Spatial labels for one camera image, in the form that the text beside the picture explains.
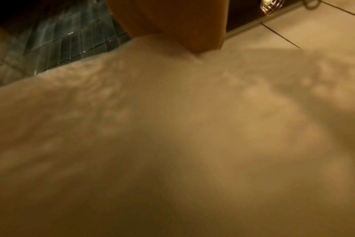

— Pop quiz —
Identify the metal threshold strip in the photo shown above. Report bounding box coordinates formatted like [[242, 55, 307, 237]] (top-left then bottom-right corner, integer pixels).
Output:
[[226, 0, 323, 39]]

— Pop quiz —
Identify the round metal wire grate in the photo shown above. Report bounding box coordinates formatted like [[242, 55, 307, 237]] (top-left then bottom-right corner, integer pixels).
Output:
[[259, 0, 286, 16]]

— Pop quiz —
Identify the white fluffy towel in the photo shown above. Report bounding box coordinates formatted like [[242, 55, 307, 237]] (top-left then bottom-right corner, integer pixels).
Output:
[[0, 34, 355, 237]]

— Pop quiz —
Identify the person's right hand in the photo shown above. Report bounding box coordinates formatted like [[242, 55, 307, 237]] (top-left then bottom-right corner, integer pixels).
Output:
[[104, 0, 228, 55]]

